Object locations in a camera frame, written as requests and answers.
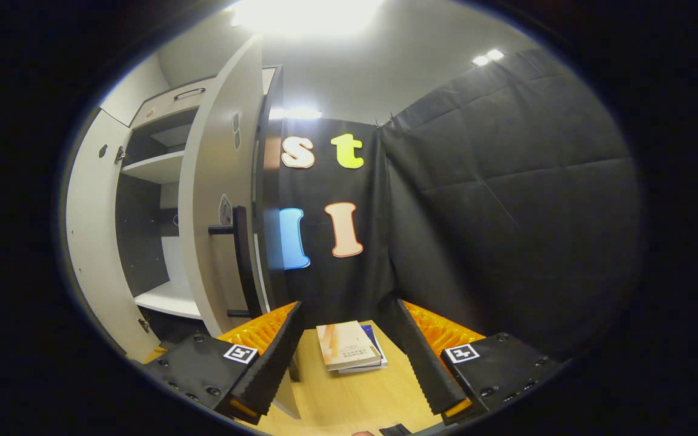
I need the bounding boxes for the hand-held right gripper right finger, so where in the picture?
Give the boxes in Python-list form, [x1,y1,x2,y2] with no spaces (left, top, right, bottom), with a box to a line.
[394,299,568,426]

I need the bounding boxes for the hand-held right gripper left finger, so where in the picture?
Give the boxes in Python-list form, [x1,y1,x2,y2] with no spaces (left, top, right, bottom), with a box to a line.
[143,301,304,426]

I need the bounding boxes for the grey white cabinet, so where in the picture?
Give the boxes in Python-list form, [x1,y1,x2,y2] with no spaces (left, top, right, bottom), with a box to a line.
[115,65,284,346]

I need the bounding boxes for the white cabinet door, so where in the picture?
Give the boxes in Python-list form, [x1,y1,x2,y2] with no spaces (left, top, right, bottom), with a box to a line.
[178,33,302,420]
[64,108,162,363]

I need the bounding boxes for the white cabinet shelf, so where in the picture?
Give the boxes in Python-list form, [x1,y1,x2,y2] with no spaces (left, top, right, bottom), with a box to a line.
[134,280,203,320]
[121,150,186,184]

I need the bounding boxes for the blue book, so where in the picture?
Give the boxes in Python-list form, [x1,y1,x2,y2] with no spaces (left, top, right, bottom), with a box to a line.
[337,325,388,375]

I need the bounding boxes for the beige book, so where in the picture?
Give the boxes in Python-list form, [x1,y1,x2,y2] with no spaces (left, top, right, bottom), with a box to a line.
[316,321,383,371]

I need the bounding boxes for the black backdrop cloth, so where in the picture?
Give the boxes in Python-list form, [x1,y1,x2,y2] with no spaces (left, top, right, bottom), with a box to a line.
[262,115,398,331]

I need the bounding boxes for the dark quilted cloth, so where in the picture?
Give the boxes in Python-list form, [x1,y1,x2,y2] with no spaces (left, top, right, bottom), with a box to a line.
[379,48,643,364]

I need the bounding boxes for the large ceiling light panel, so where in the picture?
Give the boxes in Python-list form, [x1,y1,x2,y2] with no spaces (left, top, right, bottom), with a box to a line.
[231,0,386,37]

